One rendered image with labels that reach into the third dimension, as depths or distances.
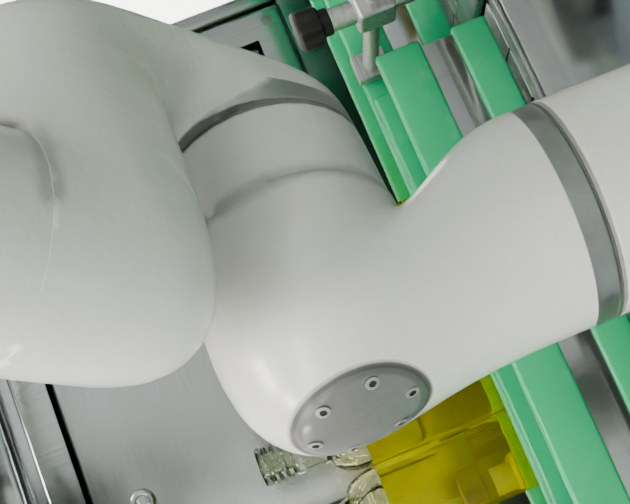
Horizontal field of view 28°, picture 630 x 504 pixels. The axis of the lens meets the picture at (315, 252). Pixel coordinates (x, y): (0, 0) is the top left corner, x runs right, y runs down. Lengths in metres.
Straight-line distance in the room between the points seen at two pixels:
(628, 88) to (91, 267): 0.22
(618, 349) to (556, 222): 0.34
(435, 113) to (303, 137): 0.34
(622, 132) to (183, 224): 0.17
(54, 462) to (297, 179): 0.62
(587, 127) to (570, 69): 0.35
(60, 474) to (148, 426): 0.08
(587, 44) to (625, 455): 0.27
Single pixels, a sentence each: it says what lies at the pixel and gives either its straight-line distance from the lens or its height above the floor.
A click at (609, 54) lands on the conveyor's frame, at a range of 0.85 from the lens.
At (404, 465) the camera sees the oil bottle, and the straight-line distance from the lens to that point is 0.90.
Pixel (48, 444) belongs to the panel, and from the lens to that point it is 1.08.
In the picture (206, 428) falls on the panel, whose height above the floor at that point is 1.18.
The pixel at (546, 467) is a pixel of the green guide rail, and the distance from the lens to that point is 0.87.
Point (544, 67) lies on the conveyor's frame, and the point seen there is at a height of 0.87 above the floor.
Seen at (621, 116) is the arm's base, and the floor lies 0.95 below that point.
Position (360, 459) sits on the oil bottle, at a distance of 0.90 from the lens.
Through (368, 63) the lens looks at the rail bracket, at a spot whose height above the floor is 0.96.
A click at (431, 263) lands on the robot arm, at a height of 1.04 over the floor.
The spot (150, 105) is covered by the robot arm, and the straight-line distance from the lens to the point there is 0.47.
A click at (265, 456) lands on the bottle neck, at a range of 0.91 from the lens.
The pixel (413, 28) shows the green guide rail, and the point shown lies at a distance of 0.97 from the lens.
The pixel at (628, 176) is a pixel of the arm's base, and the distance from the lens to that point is 0.49.
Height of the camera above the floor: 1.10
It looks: 4 degrees down
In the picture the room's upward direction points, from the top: 112 degrees counter-clockwise
